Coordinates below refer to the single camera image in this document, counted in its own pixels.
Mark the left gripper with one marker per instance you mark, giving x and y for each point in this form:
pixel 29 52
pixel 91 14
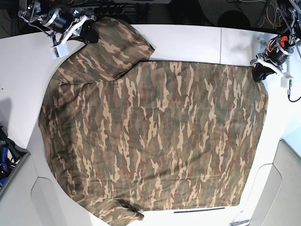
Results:
pixel 277 52

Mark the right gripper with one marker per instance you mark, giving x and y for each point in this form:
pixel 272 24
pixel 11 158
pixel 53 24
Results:
pixel 66 25

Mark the camouflage T-shirt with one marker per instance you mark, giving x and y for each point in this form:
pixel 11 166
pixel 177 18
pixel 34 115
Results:
pixel 124 134

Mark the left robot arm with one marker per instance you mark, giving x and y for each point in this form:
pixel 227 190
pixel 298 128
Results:
pixel 290 21

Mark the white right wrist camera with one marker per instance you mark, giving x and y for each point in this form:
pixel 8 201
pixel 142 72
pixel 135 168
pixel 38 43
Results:
pixel 59 51

